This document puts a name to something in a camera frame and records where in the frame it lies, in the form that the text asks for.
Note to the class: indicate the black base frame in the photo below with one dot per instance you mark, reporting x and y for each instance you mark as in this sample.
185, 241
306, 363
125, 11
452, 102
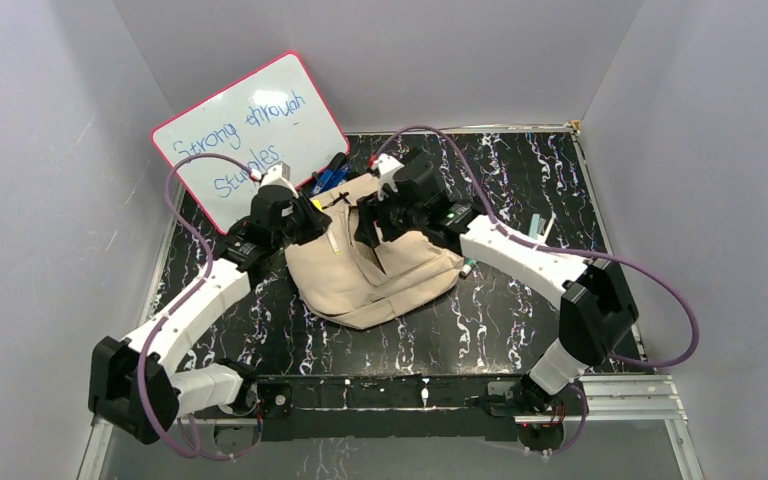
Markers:
492, 408

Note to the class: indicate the pink framed whiteboard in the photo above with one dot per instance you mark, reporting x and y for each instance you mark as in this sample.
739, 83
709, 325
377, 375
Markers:
276, 114

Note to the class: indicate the beige backpack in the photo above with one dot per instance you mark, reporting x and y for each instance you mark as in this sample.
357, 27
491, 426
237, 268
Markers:
363, 287

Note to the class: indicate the yellow white pen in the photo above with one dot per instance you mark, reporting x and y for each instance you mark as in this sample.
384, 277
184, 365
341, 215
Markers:
329, 234

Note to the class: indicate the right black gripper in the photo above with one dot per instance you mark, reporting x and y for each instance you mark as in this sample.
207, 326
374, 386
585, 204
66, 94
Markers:
370, 210

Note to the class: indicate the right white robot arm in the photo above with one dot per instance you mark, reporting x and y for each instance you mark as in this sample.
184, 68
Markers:
591, 294

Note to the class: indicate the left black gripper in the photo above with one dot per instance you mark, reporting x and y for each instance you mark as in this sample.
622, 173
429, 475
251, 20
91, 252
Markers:
311, 223

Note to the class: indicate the aluminium rail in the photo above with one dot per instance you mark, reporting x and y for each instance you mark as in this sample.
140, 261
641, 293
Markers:
635, 429

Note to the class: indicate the green white glue stick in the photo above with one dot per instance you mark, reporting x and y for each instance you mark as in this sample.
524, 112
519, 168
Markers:
467, 268

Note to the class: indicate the light blue eraser box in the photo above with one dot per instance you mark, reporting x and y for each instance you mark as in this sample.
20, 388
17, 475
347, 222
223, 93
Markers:
540, 227

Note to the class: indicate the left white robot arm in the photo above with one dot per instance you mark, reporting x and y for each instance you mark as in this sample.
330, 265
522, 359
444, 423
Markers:
135, 383

